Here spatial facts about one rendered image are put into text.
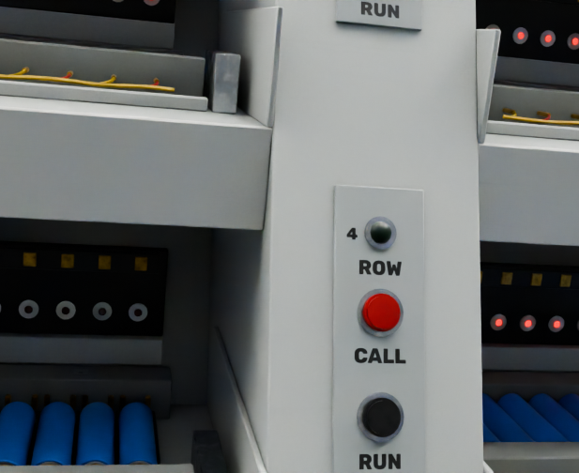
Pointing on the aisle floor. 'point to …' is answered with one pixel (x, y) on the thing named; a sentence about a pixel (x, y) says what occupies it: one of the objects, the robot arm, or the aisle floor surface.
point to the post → (330, 77)
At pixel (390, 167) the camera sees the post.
